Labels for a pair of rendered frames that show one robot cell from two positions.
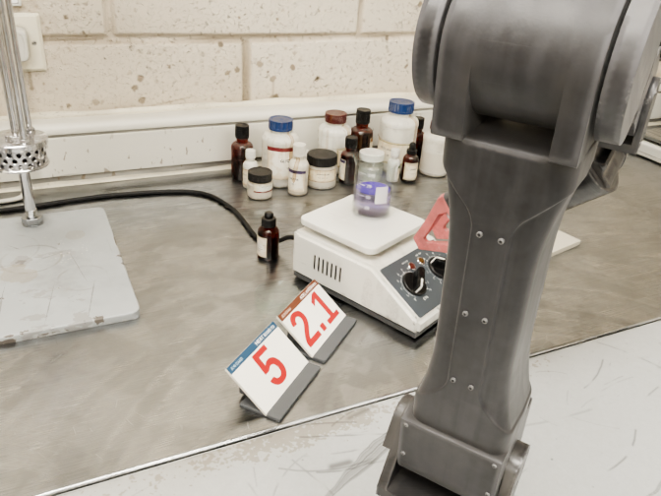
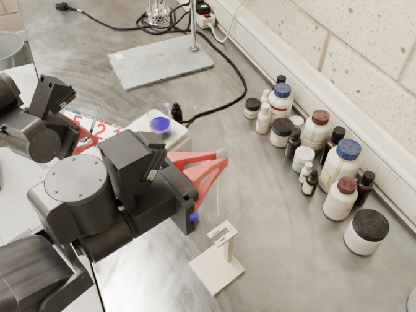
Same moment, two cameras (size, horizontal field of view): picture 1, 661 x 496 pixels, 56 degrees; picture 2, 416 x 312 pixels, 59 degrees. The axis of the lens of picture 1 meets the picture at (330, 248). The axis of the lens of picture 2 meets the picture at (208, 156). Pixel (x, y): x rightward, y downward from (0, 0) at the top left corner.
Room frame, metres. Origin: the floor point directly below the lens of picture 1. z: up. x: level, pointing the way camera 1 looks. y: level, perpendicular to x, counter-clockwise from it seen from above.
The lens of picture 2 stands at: (0.87, -0.65, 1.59)
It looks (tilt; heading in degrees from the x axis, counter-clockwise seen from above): 48 degrees down; 92
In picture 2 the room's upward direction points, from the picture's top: straight up
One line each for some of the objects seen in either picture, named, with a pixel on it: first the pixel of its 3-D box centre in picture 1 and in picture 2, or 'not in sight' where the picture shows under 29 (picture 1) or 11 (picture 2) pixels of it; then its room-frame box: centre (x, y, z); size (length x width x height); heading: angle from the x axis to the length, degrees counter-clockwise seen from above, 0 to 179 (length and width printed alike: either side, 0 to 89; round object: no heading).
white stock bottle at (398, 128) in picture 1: (397, 135); (341, 166); (1.14, -0.11, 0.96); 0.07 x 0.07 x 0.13
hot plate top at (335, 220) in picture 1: (363, 221); (153, 132); (0.72, -0.04, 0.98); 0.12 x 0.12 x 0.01; 51
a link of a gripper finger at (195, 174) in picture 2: not in sight; (192, 171); (0.84, -0.35, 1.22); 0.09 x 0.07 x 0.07; 40
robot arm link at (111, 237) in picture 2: not in sight; (101, 227); (0.74, -0.44, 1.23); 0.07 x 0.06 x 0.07; 40
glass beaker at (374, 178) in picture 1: (371, 185); (160, 122); (0.74, -0.05, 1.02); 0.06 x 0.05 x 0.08; 53
